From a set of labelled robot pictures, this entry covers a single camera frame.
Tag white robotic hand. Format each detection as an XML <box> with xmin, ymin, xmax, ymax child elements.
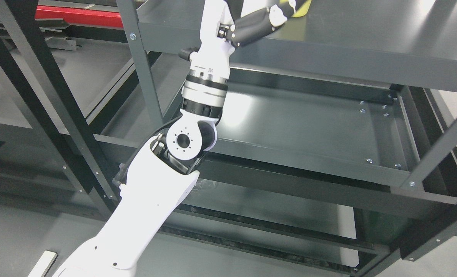
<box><xmin>190</xmin><ymin>0</ymin><xmax>297</xmax><ymax>83</ymax></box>

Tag yellow plastic cup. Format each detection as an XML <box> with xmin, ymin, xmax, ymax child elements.
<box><xmin>279</xmin><ymin>0</ymin><xmax>312</xmax><ymax>18</ymax></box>

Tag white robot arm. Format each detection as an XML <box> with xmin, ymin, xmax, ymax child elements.
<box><xmin>54</xmin><ymin>0</ymin><xmax>307</xmax><ymax>277</ymax></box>

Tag grey metal shelf unit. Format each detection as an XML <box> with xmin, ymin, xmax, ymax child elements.
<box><xmin>136</xmin><ymin>0</ymin><xmax>457</xmax><ymax>277</ymax></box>

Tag black metal shelf rack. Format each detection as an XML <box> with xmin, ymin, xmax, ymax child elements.
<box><xmin>0</xmin><ymin>0</ymin><xmax>138</xmax><ymax>218</ymax></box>

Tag red metal beam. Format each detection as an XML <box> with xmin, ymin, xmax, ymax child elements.
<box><xmin>0</xmin><ymin>4</ymin><xmax>122</xmax><ymax>29</ymax></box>

